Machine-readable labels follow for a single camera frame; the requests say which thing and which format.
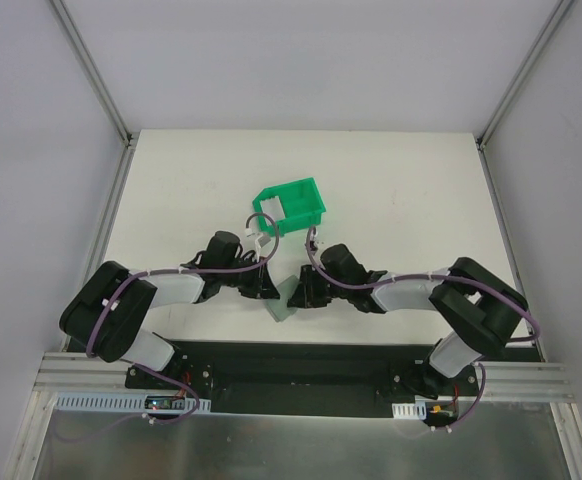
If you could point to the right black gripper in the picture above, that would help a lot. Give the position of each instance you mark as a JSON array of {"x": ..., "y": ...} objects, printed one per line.
[{"x": 312, "y": 286}]

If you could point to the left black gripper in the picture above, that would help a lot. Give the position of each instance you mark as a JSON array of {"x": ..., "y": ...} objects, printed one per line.
[{"x": 253, "y": 282}]

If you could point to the sage green card holder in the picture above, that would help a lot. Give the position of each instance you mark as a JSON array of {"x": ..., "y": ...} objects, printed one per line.
[{"x": 278, "y": 308}]

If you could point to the green plastic bin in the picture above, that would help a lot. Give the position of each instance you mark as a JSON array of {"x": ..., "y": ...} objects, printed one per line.
[{"x": 294, "y": 206}]

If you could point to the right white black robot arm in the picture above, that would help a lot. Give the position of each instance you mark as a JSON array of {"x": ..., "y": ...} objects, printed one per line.
[{"x": 482, "y": 310}]

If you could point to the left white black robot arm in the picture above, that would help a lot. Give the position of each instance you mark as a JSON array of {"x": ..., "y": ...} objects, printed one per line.
[{"x": 106, "y": 317}]

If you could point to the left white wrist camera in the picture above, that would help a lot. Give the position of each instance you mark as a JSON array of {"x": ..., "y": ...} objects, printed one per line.
[{"x": 257, "y": 239}]

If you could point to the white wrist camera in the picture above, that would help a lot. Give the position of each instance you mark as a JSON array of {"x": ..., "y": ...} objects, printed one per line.
[
  {"x": 257, "y": 239},
  {"x": 313, "y": 245}
]

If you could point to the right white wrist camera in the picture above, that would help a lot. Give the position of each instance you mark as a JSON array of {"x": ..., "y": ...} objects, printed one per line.
[{"x": 313, "y": 245}]

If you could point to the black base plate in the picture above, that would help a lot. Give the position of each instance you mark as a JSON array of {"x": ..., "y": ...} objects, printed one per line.
[{"x": 328, "y": 380}]

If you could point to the right white cable duct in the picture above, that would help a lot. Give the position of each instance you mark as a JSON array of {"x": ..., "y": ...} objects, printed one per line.
[{"x": 409, "y": 411}]

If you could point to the white cable duct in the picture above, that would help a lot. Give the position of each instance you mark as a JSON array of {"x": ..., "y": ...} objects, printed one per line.
[
  {"x": 409, "y": 411},
  {"x": 130, "y": 403}
]

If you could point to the left white cable duct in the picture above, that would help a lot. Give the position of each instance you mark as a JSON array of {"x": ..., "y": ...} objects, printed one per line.
[{"x": 130, "y": 403}]

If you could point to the left aluminium frame post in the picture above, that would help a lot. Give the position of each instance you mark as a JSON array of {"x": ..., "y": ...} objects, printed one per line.
[{"x": 90, "y": 70}]

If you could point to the aluminium frame post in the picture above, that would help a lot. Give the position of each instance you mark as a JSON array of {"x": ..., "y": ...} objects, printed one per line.
[
  {"x": 90, "y": 70},
  {"x": 557, "y": 16}
]

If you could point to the aluminium front rail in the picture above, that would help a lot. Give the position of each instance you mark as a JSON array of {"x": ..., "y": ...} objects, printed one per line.
[{"x": 70, "y": 371}]

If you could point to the right aluminium frame post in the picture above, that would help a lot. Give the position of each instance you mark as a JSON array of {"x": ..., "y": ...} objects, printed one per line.
[{"x": 557, "y": 16}]

